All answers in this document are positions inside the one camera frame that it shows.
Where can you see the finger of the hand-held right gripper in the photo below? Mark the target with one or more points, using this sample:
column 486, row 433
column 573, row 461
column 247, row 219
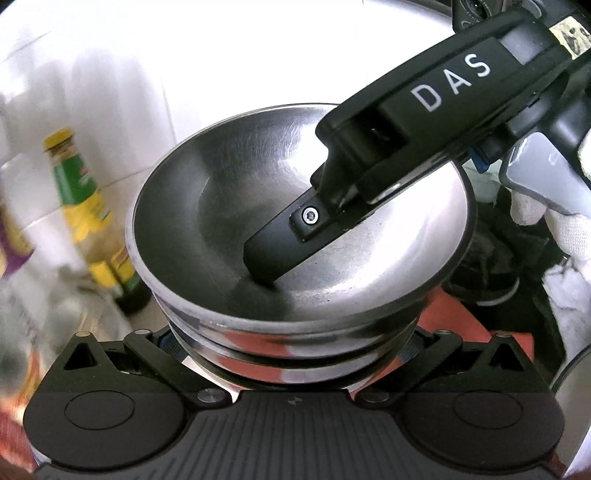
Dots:
column 277, row 244
column 480, row 159

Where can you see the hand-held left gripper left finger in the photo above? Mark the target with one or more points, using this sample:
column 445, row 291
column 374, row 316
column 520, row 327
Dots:
column 152, row 354

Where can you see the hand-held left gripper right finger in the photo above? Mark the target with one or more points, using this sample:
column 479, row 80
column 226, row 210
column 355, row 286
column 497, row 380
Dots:
column 418, row 344

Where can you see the person's right hand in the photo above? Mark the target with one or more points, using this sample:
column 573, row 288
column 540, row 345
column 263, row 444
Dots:
column 568, row 249

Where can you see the red mat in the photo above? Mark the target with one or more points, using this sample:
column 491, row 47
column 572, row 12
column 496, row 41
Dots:
column 461, row 318

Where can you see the dark object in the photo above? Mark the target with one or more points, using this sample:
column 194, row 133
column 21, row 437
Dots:
column 494, row 267

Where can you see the yellow-capped green label bottle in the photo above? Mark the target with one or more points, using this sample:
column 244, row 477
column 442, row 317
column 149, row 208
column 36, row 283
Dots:
column 83, row 198

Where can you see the purple and yellow label bottle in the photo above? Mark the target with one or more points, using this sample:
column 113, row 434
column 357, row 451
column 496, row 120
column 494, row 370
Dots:
column 14, row 240

